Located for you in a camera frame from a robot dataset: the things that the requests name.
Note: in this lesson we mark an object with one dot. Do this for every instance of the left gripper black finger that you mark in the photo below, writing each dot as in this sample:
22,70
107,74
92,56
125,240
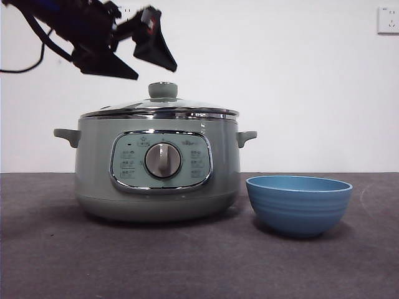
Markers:
152,46
103,65

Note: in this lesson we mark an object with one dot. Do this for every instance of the glass lid with green knob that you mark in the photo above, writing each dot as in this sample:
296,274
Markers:
162,91

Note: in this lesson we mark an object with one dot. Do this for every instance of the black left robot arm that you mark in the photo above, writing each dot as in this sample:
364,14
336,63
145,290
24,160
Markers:
78,25

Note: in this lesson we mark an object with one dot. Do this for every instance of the pale green electric steamer pot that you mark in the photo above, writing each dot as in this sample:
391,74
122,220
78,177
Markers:
92,171

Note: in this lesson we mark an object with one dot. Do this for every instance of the blue ribbed bowl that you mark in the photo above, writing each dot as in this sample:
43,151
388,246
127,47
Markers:
297,215

